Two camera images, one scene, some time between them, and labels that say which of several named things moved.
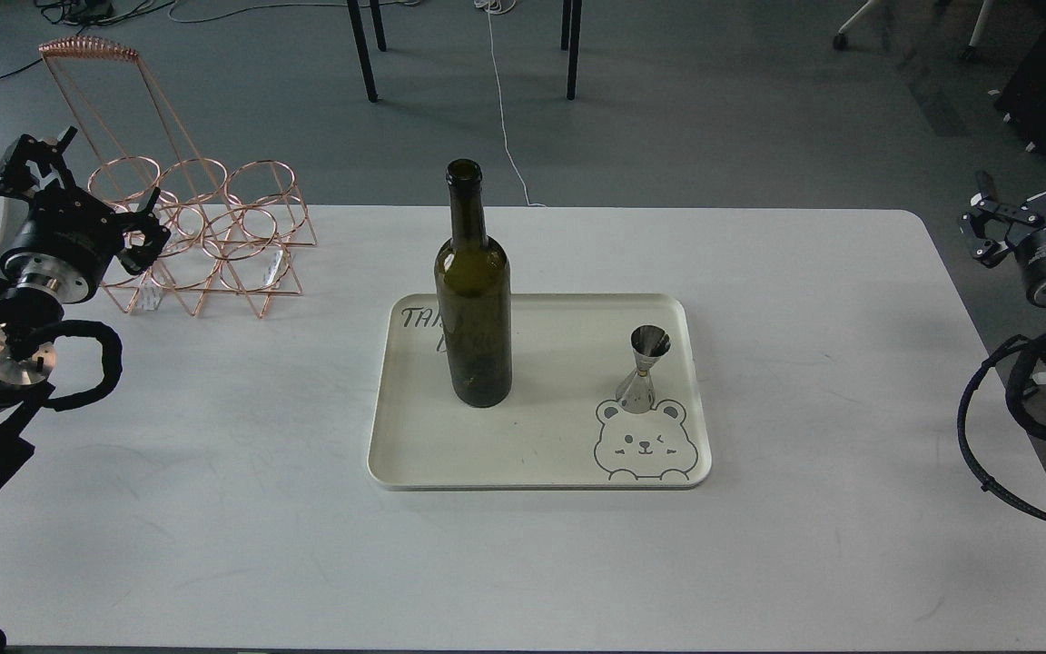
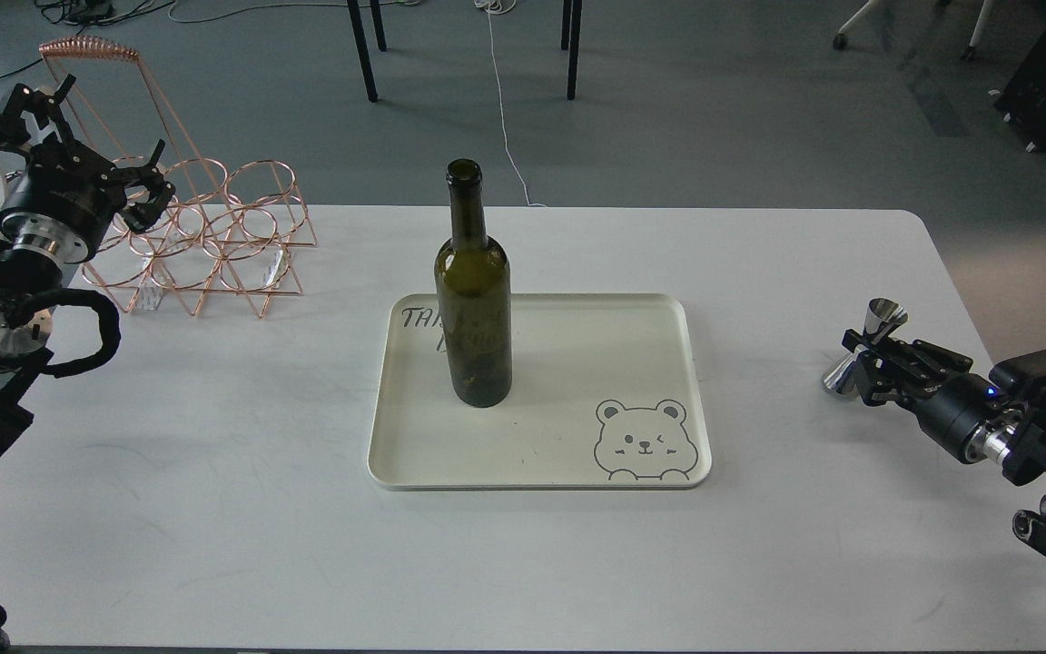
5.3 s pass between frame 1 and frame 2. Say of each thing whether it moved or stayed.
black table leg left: stayed
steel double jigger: moved
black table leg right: stayed
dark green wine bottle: stayed
